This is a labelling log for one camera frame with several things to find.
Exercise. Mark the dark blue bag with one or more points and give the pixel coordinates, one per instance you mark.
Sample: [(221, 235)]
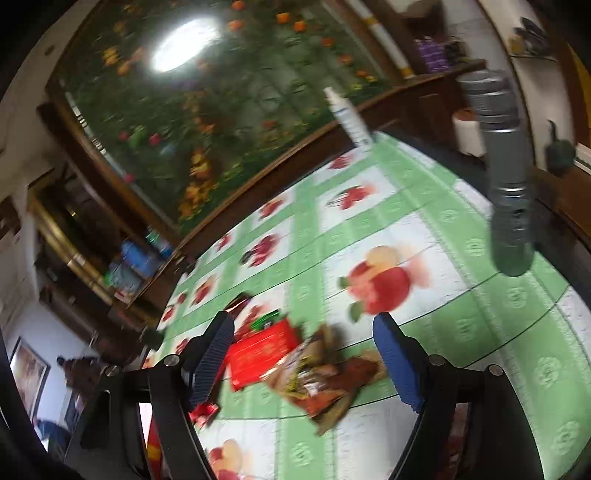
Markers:
[(53, 434)]

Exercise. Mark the fruit print green tablecloth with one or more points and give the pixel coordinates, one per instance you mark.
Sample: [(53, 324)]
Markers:
[(401, 217)]

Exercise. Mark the purple box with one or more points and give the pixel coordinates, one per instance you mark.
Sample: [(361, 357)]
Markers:
[(431, 54)]

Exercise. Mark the maroon foil snack packet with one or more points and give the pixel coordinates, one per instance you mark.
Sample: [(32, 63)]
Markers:
[(238, 305)]

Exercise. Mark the white spray bottle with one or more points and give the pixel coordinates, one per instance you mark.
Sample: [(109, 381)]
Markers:
[(351, 122)]

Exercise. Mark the white rolled tube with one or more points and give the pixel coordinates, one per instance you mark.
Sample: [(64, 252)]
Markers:
[(385, 37)]

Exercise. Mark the framed wall picture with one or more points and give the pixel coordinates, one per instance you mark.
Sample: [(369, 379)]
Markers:
[(28, 376)]

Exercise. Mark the white paper roll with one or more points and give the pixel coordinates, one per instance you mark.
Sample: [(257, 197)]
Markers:
[(467, 134)]

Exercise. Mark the grey plastic bag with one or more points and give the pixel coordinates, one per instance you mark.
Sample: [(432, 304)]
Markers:
[(123, 279)]

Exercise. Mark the black cup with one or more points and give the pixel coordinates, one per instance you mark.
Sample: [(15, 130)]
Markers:
[(152, 338)]

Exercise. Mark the grey metal bottle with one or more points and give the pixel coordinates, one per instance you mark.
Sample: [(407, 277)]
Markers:
[(505, 161)]

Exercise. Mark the dark green gourd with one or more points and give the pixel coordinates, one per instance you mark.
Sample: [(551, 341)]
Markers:
[(559, 154)]

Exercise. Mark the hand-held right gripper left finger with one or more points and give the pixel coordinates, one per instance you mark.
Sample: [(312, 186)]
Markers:
[(211, 362)]

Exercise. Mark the wooden shelf unit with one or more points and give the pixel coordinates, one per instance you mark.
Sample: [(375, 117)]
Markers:
[(78, 258)]

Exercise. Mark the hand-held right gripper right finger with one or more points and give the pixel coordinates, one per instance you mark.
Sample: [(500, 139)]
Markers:
[(398, 364)]

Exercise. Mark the green snack packet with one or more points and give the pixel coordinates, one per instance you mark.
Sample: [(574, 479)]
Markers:
[(268, 319)]

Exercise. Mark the brown snack packet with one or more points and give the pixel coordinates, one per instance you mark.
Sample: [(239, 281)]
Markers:
[(323, 378)]

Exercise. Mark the flower print wall mural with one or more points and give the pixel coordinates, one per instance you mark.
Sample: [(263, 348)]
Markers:
[(258, 92)]

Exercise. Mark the red snack packet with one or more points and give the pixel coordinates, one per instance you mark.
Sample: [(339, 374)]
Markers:
[(258, 357)]

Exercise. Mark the small red foil packet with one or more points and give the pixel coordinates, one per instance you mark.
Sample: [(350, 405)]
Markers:
[(203, 412)]

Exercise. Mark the green plastic bottle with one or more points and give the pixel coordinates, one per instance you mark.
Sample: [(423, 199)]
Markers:
[(159, 242)]

